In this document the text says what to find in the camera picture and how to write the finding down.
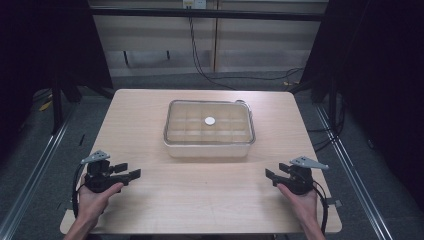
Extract black stand post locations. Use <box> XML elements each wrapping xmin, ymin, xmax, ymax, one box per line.
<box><xmin>50</xmin><ymin>78</ymin><xmax>65</xmax><ymax>135</ymax></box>

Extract person's right hand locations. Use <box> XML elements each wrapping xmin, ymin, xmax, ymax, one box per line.
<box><xmin>276</xmin><ymin>183</ymin><xmax>319</xmax><ymax>228</ymax></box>

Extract bundle of black cables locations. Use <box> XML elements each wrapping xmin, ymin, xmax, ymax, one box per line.
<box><xmin>305</xmin><ymin>91</ymin><xmax>346</xmax><ymax>154</ymax></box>

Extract metal floor rail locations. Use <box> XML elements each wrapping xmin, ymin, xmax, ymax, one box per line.
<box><xmin>0</xmin><ymin>106</ymin><xmax>78</xmax><ymax>240</ymax></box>
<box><xmin>314</xmin><ymin>103</ymin><xmax>395</xmax><ymax>240</ymax></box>

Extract black hanging cable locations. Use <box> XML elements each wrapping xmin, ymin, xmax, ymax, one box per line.
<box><xmin>187</xmin><ymin>16</ymin><xmax>238</xmax><ymax>91</ymax></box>

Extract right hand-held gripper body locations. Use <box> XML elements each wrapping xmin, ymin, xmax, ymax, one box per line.
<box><xmin>276</xmin><ymin>155</ymin><xmax>330</xmax><ymax>196</ymax></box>

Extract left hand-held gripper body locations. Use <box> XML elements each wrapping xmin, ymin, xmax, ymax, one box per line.
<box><xmin>80</xmin><ymin>149</ymin><xmax>131</xmax><ymax>194</ymax></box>

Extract dark curtain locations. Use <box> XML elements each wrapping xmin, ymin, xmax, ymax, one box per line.
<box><xmin>289</xmin><ymin>0</ymin><xmax>424</xmax><ymax>211</ymax></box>
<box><xmin>0</xmin><ymin>0</ymin><xmax>114</xmax><ymax>161</ymax></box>

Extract black horizontal bar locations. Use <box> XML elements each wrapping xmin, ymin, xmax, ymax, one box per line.
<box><xmin>89</xmin><ymin>7</ymin><xmax>330</xmax><ymax>23</ymax></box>

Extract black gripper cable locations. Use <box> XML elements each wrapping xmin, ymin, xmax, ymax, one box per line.
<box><xmin>71</xmin><ymin>162</ymin><xmax>88</xmax><ymax>218</ymax></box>
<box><xmin>312</xmin><ymin>180</ymin><xmax>330</xmax><ymax>235</ymax></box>

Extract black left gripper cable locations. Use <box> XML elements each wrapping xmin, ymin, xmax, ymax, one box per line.
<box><xmin>71</xmin><ymin>162</ymin><xmax>88</xmax><ymax>218</ymax></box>

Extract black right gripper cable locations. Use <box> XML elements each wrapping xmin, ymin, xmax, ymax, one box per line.
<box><xmin>312</xmin><ymin>180</ymin><xmax>330</xmax><ymax>235</ymax></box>

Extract yellow floor object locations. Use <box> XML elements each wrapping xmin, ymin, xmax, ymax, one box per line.
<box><xmin>38</xmin><ymin>99</ymin><xmax>54</xmax><ymax>112</ymax></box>

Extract grey table bracket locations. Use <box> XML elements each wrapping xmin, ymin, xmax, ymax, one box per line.
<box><xmin>324</xmin><ymin>197</ymin><xmax>343</xmax><ymax>209</ymax></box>

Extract white wall socket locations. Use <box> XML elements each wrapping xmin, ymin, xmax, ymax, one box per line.
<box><xmin>182</xmin><ymin>0</ymin><xmax>208</xmax><ymax>10</ymax></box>

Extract clear lidded storage box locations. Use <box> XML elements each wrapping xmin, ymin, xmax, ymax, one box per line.
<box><xmin>162</xmin><ymin>98</ymin><xmax>257</xmax><ymax>159</ymax></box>

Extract person's left hand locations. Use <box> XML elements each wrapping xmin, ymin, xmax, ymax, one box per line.
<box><xmin>77</xmin><ymin>181</ymin><xmax>125</xmax><ymax>226</ymax></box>

